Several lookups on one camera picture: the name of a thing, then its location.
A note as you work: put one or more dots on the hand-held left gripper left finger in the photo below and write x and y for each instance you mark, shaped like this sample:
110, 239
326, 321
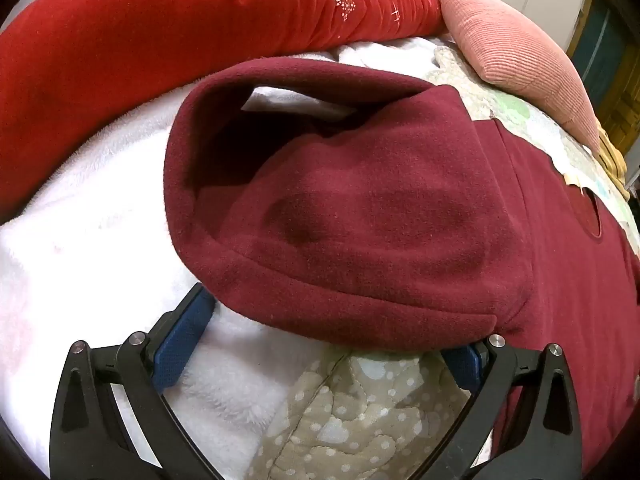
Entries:
181, 340

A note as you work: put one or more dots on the beige dotted quilted bedspread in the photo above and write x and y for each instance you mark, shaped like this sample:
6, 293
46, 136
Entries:
350, 425

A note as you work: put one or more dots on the yellow cloth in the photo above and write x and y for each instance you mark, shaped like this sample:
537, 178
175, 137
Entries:
612, 157

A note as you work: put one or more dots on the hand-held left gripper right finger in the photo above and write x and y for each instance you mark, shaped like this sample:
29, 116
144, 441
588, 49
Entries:
464, 366

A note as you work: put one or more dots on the maroon hoodie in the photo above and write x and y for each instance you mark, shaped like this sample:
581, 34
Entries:
375, 220

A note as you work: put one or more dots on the white fleece blanket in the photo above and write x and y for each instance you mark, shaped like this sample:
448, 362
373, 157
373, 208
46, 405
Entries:
75, 260

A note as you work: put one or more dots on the red embroidered quilt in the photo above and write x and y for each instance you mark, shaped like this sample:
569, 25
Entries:
150, 25

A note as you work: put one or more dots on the green and yellow cabinet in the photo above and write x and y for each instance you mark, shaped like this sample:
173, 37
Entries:
600, 40

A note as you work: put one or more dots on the pink ribbed pillow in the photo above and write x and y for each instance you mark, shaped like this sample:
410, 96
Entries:
515, 45

